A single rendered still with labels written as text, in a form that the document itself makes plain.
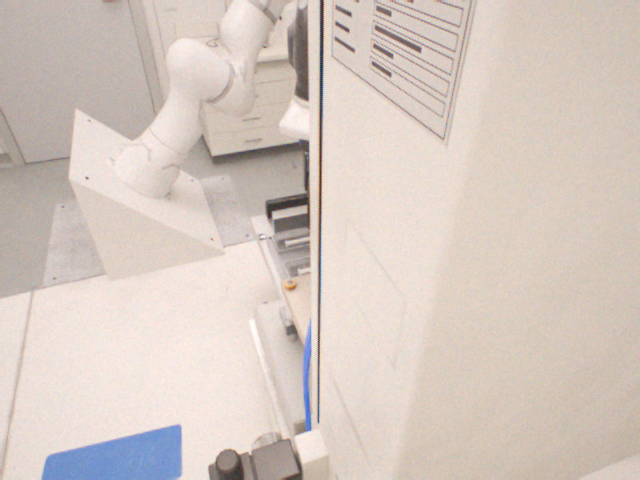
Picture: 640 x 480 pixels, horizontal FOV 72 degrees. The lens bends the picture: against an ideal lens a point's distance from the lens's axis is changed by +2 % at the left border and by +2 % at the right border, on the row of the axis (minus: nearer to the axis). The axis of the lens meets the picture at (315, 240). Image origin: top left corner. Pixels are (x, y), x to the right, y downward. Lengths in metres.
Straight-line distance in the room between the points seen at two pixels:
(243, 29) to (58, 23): 2.44
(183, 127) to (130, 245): 0.32
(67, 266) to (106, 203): 0.30
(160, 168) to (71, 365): 0.50
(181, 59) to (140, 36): 2.38
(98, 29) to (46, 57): 0.38
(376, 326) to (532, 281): 0.07
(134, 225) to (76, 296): 0.23
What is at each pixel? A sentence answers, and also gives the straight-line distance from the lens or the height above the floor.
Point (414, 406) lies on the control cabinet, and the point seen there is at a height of 1.35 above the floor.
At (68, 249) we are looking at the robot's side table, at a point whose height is 0.75.
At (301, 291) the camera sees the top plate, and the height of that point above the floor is 1.11.
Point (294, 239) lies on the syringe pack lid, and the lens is 0.85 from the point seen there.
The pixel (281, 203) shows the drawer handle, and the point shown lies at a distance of 0.96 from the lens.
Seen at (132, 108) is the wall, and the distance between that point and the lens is 3.63.
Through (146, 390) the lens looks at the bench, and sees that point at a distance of 0.99.
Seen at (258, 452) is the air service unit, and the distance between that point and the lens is 0.49.
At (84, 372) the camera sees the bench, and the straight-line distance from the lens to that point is 1.06.
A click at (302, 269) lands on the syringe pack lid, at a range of 0.78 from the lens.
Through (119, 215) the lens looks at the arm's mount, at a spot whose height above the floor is 0.94.
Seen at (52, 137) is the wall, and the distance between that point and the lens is 3.74.
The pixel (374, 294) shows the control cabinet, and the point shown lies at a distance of 0.20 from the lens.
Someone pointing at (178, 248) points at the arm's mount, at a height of 0.81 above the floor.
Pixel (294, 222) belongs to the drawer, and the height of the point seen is 0.99.
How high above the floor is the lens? 1.53
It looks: 38 degrees down
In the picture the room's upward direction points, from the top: straight up
